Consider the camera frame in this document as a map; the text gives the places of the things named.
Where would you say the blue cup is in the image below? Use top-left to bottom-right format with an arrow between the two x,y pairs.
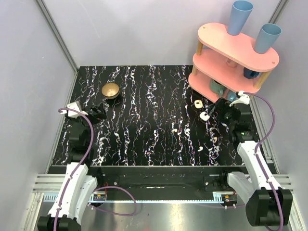
254,23 -> 282,54
227,0 -> 253,36

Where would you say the teal mug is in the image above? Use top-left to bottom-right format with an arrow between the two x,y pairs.
226,90 -> 239,102
210,79 -> 227,97

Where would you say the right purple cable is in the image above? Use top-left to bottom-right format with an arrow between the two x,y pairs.
199,92 -> 284,231

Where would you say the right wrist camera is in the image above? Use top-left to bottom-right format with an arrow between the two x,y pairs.
229,90 -> 250,107

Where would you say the white earbud charging case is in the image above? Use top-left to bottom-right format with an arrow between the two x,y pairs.
199,112 -> 210,121

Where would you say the gold bowl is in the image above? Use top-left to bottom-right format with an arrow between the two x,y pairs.
102,82 -> 120,99

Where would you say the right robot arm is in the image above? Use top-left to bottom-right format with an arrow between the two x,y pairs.
210,98 -> 293,230

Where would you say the teal mug left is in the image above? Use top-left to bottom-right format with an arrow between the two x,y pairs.
210,79 -> 227,97

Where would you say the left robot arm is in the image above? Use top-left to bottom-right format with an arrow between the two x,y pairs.
37,102 -> 106,231

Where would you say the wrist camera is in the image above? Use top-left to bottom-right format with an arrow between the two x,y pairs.
229,90 -> 250,107
67,101 -> 88,118

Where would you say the blue cup rear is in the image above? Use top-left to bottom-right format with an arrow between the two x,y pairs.
227,0 -> 253,36

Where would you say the aluminium rail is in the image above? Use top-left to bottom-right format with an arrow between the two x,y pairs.
33,174 -> 292,204

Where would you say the dark blue mug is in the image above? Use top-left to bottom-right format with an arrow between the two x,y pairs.
243,67 -> 259,79

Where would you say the pink small cup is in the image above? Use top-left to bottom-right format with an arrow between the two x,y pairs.
226,59 -> 237,67

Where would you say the pink three-tier shelf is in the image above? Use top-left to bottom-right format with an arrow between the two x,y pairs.
188,23 -> 280,103

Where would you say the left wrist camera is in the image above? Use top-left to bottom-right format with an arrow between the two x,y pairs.
67,101 -> 88,118

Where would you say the blue cup right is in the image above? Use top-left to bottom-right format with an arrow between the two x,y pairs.
254,23 -> 282,54

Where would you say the teal mug right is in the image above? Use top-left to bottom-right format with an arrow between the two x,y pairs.
226,90 -> 239,102

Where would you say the beige earbud charging case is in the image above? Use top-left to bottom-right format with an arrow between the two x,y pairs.
194,100 -> 203,109

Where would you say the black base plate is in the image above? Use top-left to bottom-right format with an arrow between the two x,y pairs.
90,166 -> 248,191

